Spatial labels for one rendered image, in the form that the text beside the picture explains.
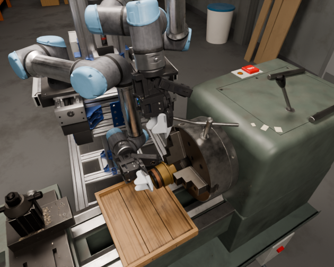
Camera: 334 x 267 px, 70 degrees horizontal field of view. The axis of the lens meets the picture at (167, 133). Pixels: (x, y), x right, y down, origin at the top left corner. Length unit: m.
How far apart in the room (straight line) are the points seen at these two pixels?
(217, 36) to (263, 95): 4.06
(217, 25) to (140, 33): 4.45
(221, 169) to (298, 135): 0.28
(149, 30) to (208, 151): 0.43
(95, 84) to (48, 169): 1.83
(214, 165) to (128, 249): 0.45
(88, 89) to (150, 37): 0.38
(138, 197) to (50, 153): 1.79
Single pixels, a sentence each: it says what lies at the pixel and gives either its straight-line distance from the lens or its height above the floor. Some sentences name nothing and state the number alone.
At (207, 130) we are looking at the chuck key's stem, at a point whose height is 1.28.
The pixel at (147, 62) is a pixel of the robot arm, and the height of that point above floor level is 1.54.
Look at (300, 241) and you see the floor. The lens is 2.21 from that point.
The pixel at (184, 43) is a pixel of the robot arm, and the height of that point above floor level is 1.33.
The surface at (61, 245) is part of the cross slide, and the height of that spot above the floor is 0.97.
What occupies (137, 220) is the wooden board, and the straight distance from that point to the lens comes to 1.04.
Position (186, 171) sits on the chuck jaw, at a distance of 0.90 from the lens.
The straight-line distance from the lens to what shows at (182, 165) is 0.98.
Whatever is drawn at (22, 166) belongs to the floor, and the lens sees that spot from 2.76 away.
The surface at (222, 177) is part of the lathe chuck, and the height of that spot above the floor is 1.13.
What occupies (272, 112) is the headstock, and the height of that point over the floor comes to 1.25.
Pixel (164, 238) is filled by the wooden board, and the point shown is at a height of 0.88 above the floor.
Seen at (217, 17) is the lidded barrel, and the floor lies 0.50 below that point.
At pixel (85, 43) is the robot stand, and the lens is 1.48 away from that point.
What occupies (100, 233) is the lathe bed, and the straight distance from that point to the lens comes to 1.12.
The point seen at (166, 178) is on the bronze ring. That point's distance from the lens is 0.88.
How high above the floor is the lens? 1.79
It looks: 41 degrees down
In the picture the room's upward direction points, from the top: straight up
